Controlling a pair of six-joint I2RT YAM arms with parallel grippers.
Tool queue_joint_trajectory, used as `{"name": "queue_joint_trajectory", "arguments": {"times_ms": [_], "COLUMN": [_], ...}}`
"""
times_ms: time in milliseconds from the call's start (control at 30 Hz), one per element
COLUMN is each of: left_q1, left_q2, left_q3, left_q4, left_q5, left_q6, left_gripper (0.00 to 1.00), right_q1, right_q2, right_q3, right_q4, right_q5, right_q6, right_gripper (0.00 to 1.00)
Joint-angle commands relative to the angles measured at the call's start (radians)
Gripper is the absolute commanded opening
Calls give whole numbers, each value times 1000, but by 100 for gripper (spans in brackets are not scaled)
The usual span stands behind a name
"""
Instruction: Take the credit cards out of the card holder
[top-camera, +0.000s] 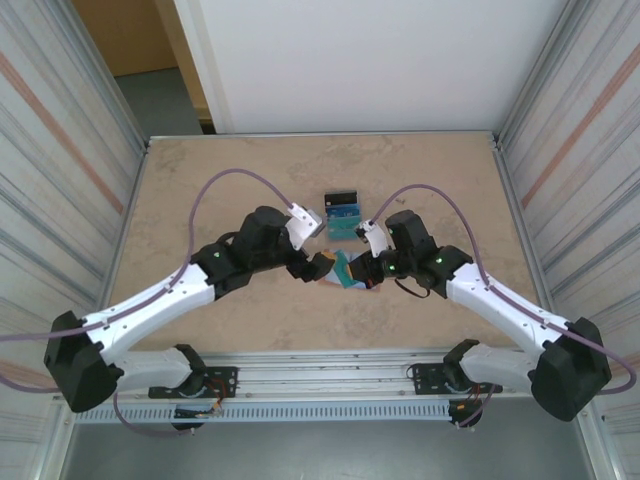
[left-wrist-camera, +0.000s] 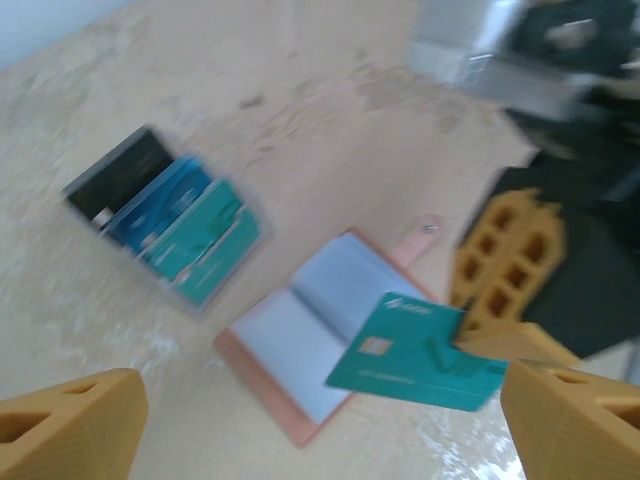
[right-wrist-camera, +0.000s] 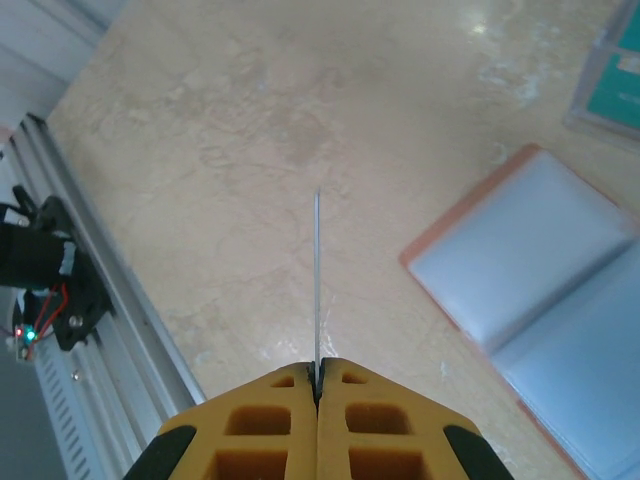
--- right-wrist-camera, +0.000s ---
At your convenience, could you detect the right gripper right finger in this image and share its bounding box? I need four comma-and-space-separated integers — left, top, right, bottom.
318, 355, 516, 480

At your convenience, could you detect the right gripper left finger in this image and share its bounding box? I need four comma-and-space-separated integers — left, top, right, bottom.
122, 362, 320, 480

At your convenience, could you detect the pale-edged plastic card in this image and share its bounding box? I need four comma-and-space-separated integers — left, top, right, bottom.
312, 187, 324, 391

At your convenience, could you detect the plain teal card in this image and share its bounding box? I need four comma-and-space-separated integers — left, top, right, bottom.
584, 52, 640, 127

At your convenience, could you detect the small circuit board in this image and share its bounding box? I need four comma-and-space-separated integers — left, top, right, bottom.
12, 323, 40, 362

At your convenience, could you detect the aluminium rail frame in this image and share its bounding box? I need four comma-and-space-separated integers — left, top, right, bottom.
0, 113, 207, 480

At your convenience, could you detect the perforated grey cable tray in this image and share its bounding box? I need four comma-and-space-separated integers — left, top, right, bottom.
29, 344, 127, 480

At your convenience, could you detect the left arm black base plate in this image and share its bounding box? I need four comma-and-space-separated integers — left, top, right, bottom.
29, 194, 117, 352

